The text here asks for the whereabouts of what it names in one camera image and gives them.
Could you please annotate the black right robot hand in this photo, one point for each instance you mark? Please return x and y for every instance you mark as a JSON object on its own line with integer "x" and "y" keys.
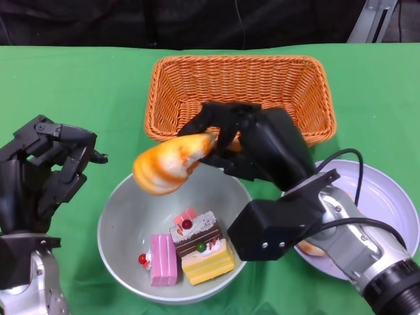
{"x": 275, "y": 147}

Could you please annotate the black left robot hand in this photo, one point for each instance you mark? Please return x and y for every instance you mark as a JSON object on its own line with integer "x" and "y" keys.
{"x": 19, "y": 190}

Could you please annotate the orange striped bread bun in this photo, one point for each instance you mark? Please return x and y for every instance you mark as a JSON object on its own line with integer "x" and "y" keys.
{"x": 311, "y": 249}
{"x": 167, "y": 164}

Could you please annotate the small pink berry cake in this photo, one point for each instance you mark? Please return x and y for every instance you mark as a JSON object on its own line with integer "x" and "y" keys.
{"x": 185, "y": 215}

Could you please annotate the grey-green bowl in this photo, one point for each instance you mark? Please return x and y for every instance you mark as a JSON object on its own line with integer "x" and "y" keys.
{"x": 131, "y": 213}

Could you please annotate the chocolate cake slice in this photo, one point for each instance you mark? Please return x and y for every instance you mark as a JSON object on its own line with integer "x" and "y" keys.
{"x": 197, "y": 236}

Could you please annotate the yellow cake slice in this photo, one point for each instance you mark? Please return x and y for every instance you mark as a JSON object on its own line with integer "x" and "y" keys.
{"x": 206, "y": 265}

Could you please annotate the pink cake slice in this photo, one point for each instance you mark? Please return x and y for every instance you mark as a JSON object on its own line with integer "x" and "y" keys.
{"x": 162, "y": 262}

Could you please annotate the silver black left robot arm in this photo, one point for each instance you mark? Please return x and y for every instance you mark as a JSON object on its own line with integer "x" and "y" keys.
{"x": 29, "y": 279}

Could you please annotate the orange wicker basket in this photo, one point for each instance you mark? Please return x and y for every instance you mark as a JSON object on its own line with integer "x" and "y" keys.
{"x": 236, "y": 82}

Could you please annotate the lavender plate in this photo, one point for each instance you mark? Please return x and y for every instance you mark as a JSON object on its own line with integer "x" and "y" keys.
{"x": 387, "y": 197}

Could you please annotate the green tablecloth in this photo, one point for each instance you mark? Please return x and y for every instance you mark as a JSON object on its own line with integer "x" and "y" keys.
{"x": 82, "y": 98}

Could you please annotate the black backdrop cloth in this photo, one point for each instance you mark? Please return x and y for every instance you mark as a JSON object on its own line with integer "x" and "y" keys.
{"x": 98, "y": 23}

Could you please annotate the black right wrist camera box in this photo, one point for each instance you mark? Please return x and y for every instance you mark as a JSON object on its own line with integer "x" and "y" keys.
{"x": 272, "y": 226}

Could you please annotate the aluminium frame post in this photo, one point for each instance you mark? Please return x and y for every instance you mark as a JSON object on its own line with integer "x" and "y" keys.
{"x": 364, "y": 23}

